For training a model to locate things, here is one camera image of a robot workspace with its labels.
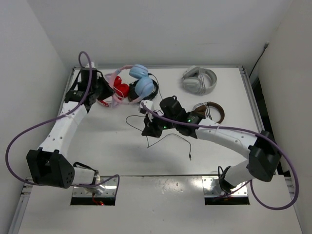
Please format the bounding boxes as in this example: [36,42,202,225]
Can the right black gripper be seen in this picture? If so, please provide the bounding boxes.
[142,109,177,138]

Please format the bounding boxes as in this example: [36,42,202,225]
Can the black headphone audio cable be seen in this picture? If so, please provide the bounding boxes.
[125,73,192,161]

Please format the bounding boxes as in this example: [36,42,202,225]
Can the blue pink cat-ear headphones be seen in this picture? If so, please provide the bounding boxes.
[105,64,154,104]

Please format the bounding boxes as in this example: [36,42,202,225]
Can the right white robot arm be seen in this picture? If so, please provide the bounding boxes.
[139,96,281,194]

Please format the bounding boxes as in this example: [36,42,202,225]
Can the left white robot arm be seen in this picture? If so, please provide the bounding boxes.
[26,68,113,189]

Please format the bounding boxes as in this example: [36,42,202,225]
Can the red headphones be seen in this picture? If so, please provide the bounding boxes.
[97,76,129,108]

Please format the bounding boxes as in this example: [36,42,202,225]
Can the black headphones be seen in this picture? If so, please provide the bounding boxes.
[127,80,159,101]

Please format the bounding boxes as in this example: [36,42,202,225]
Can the brown silver headphones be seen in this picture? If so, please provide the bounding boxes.
[193,101,225,124]

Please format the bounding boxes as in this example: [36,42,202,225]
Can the white grey headphones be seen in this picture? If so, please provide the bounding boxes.
[182,66,217,95]

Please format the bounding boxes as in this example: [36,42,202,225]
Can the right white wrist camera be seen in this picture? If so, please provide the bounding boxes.
[138,100,154,121]

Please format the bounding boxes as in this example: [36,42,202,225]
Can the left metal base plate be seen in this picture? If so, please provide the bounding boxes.
[72,176,119,198]

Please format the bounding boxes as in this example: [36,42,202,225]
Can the metal base plate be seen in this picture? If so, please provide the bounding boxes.
[72,176,119,198]
[202,175,248,198]

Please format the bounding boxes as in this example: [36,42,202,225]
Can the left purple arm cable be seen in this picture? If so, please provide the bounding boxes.
[5,51,120,188]

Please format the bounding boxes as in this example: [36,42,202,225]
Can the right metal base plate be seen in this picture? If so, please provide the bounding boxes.
[202,175,248,198]

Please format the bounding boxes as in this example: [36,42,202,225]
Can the black wall cable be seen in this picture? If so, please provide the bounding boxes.
[249,41,270,78]

